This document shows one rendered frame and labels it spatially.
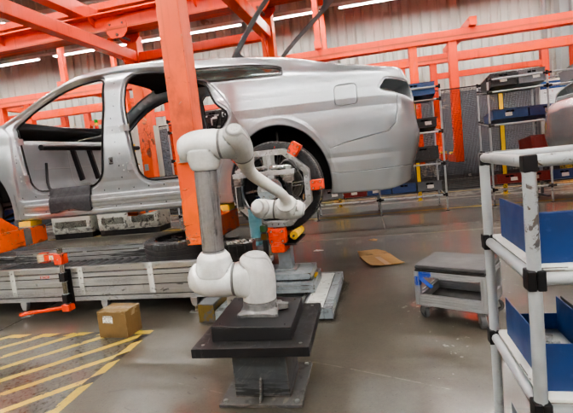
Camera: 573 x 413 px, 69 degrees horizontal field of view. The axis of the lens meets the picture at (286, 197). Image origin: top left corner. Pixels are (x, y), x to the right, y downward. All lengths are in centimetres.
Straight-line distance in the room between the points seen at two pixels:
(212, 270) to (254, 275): 19
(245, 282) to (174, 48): 175
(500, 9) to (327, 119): 1040
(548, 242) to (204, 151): 131
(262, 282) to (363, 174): 155
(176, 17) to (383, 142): 166
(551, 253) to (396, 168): 223
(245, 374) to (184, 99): 180
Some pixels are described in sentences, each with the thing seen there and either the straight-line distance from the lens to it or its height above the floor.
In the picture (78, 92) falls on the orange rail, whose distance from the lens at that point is 1109.
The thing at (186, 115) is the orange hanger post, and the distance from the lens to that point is 294.
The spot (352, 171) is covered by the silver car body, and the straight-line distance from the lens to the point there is 318.
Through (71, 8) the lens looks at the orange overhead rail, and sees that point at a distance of 651.
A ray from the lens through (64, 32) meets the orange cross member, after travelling 533.
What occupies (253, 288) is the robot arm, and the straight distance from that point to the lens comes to 189.
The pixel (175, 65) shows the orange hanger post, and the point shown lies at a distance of 302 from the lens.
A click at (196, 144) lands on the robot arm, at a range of 184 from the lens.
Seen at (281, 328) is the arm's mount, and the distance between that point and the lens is 181.
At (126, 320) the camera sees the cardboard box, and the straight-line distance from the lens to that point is 301.
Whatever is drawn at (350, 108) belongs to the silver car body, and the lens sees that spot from 318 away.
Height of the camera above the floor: 104
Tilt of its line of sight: 5 degrees down
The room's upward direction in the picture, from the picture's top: 6 degrees counter-clockwise
